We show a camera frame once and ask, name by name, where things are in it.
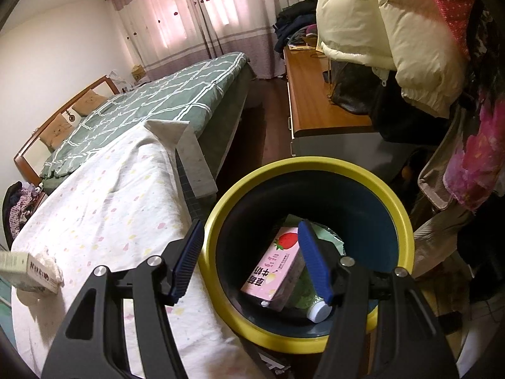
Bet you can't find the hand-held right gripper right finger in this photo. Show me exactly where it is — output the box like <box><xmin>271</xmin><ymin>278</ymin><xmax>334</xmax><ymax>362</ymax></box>
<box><xmin>298</xmin><ymin>220</ymin><xmax>460</xmax><ymax>379</ymax></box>

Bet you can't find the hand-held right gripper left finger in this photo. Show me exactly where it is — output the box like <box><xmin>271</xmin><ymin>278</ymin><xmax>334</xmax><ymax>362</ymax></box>
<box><xmin>41</xmin><ymin>219</ymin><xmax>206</xmax><ymax>379</ymax></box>

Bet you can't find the green plastic refill pouch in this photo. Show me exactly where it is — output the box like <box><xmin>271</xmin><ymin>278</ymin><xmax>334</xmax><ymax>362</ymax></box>
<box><xmin>282</xmin><ymin>214</ymin><xmax>348</xmax><ymax>324</ymax></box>

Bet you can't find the pink strawberry milk carton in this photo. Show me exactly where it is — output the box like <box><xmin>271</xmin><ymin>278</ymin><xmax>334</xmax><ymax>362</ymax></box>
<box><xmin>241</xmin><ymin>227</ymin><xmax>306</xmax><ymax>310</ymax></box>

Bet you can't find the yellow rimmed blue bin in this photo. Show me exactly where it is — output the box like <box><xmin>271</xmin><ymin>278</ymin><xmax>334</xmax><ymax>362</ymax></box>
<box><xmin>197</xmin><ymin>157</ymin><xmax>415</xmax><ymax>355</ymax></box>

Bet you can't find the cream drink carton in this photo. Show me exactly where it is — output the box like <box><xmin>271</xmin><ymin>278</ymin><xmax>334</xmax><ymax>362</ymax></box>
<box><xmin>0</xmin><ymin>250</ymin><xmax>64</xmax><ymax>295</ymax></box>

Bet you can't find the beige garment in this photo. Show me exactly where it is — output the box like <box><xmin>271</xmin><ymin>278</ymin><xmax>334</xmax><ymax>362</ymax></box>
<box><xmin>410</xmin><ymin>126</ymin><xmax>478</xmax><ymax>281</ymax></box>

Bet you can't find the wooden bed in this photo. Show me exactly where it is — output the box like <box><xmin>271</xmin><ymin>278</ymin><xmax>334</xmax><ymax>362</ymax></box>
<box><xmin>13</xmin><ymin>51</ymin><xmax>253</xmax><ymax>190</ymax></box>

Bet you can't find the green plaid quilt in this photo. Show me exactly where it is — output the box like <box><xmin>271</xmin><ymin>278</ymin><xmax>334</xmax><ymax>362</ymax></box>
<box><xmin>39</xmin><ymin>52</ymin><xmax>247</xmax><ymax>180</ymax></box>

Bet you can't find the long wooden cabinet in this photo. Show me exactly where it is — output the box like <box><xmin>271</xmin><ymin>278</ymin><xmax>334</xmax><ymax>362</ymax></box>
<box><xmin>284</xmin><ymin>43</ymin><xmax>399</xmax><ymax>159</ymax></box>

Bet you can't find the black garment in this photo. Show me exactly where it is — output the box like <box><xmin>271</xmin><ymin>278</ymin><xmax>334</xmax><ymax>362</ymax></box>
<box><xmin>371</xmin><ymin>75</ymin><xmax>450</xmax><ymax>143</ymax></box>

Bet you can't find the brown handbag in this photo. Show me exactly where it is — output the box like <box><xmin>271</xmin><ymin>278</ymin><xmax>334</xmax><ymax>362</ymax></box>
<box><xmin>327</xmin><ymin>59</ymin><xmax>385</xmax><ymax>115</ymax></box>

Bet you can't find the pile of clothes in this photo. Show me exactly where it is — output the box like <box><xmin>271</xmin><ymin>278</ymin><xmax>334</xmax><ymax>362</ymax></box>
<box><xmin>2</xmin><ymin>182</ymin><xmax>44</xmax><ymax>241</ymax></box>

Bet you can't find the brown pillow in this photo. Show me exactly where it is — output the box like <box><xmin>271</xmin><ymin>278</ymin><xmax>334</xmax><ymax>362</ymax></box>
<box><xmin>39</xmin><ymin>114</ymin><xmax>75</xmax><ymax>147</ymax></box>
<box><xmin>73</xmin><ymin>90</ymin><xmax>107</xmax><ymax>116</ymax></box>

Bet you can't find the pink floral cloth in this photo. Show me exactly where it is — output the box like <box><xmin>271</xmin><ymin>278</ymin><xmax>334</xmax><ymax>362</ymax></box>
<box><xmin>442</xmin><ymin>87</ymin><xmax>505</xmax><ymax>214</ymax></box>

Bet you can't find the pink and white curtain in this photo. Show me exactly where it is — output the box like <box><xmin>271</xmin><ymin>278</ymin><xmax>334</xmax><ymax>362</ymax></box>
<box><xmin>106</xmin><ymin>0</ymin><xmax>312</xmax><ymax>81</ymax></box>

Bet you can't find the dark clothes heap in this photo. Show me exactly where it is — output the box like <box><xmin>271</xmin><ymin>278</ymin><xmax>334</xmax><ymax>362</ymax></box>
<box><xmin>273</xmin><ymin>0</ymin><xmax>320</xmax><ymax>52</ymax></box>

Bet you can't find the cream puffer jacket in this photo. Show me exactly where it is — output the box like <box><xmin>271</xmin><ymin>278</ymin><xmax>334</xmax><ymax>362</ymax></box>
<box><xmin>311</xmin><ymin>0</ymin><xmax>474</xmax><ymax>119</ymax></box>

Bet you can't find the red dotted cloth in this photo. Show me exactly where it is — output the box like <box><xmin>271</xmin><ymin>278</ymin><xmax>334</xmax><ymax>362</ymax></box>
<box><xmin>414</xmin><ymin>0</ymin><xmax>480</xmax><ymax>60</ymax></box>

